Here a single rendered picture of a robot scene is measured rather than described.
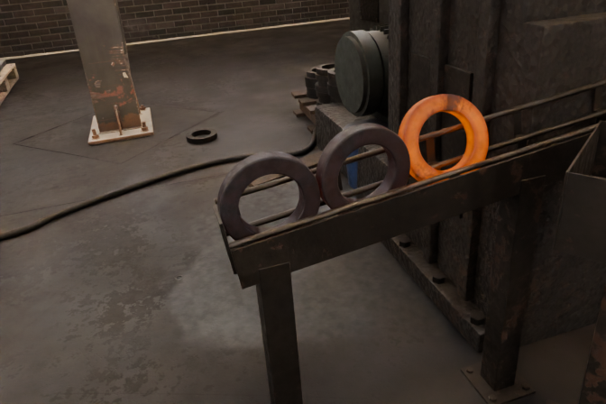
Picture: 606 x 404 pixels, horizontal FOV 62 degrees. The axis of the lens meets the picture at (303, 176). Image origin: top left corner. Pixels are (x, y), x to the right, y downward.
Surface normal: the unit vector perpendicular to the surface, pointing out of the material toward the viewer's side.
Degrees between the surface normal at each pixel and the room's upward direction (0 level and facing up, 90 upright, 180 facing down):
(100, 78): 90
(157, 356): 0
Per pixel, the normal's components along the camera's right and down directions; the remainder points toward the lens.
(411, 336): -0.07, -0.90
